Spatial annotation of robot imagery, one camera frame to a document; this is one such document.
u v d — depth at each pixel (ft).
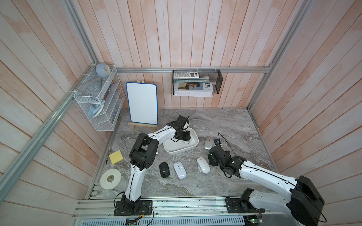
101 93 2.53
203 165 2.82
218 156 2.10
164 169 2.82
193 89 3.06
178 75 2.97
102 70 2.62
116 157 3.04
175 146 3.13
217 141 2.44
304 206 1.29
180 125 2.62
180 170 2.80
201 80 2.90
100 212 2.40
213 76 3.20
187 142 3.12
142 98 2.93
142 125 3.33
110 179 2.74
